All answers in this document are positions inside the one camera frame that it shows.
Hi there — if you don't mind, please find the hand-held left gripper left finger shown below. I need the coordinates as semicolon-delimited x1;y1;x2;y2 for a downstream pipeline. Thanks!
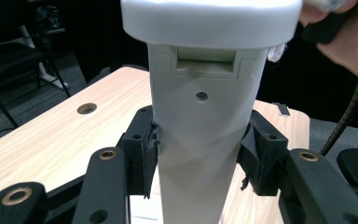
117;105;161;200

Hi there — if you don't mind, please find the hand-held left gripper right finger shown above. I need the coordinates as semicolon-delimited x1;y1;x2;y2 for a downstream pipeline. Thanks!
236;109;289;197

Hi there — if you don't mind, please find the white desk lamp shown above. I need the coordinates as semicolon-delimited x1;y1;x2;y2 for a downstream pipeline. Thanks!
119;0;303;224

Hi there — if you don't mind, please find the small grey plastic piece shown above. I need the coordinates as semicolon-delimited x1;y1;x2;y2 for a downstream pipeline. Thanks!
272;102;291;118

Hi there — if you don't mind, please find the white stand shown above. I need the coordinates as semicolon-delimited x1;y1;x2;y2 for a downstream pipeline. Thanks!
20;24;70;91

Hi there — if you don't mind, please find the black folding chair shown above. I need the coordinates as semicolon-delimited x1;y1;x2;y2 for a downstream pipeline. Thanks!
0;27;73;129

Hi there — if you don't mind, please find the black bag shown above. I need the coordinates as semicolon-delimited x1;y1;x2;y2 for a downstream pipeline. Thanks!
35;4;66;32

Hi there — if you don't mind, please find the black corrugated cable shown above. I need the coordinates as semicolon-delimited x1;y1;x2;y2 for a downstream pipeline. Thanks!
319;78;358;157

